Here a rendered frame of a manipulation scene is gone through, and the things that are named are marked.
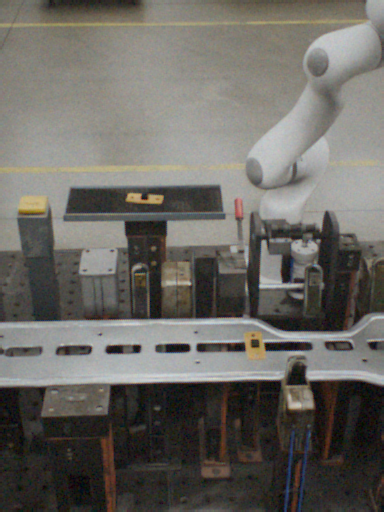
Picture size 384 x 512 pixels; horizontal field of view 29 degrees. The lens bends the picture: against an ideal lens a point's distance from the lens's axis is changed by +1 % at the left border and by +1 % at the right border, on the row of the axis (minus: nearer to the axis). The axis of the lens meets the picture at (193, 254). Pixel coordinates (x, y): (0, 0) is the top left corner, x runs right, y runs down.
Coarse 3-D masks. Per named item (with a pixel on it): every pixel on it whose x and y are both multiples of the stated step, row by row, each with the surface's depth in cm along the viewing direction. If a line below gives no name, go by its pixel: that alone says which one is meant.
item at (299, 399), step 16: (304, 384) 141; (288, 400) 135; (304, 400) 135; (288, 416) 134; (304, 416) 134; (288, 432) 137; (304, 432) 137; (288, 448) 139; (304, 448) 139; (288, 464) 143; (304, 464) 141; (272, 480) 155; (288, 480) 143; (272, 496) 155; (288, 496) 147
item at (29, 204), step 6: (24, 198) 172; (30, 198) 172; (36, 198) 172; (42, 198) 172; (24, 204) 170; (30, 204) 170; (36, 204) 170; (42, 204) 170; (18, 210) 169; (24, 210) 169; (30, 210) 169; (36, 210) 169; (42, 210) 169
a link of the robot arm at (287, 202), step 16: (320, 144) 189; (304, 160) 186; (320, 160) 190; (304, 176) 191; (320, 176) 193; (272, 192) 197; (288, 192) 195; (304, 192) 194; (272, 208) 194; (288, 208) 194
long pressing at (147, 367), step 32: (96, 320) 160; (128, 320) 160; (160, 320) 160; (192, 320) 160; (224, 320) 160; (256, 320) 160; (96, 352) 152; (192, 352) 152; (224, 352) 152; (288, 352) 152; (320, 352) 152; (352, 352) 152; (0, 384) 145; (32, 384) 145; (64, 384) 145; (128, 384) 145
